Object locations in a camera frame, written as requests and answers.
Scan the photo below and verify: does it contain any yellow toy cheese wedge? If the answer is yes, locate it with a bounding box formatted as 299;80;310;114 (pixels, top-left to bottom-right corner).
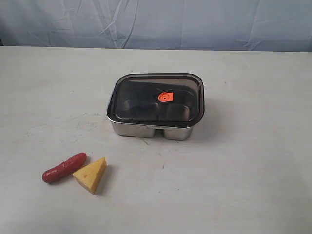
73;157;107;194

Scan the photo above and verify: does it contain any transparent lid with orange valve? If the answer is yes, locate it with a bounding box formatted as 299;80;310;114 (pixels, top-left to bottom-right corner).
107;72;205;128

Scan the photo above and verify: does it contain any grey backdrop cloth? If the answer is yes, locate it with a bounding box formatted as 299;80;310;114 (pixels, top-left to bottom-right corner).
0;0;312;52

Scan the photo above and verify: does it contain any stainless steel lunch box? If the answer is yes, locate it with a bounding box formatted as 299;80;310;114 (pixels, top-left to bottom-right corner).
106;72;206;141

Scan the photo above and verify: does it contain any red toy sausage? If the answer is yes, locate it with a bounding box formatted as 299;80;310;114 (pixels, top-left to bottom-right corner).
42;153;87;184

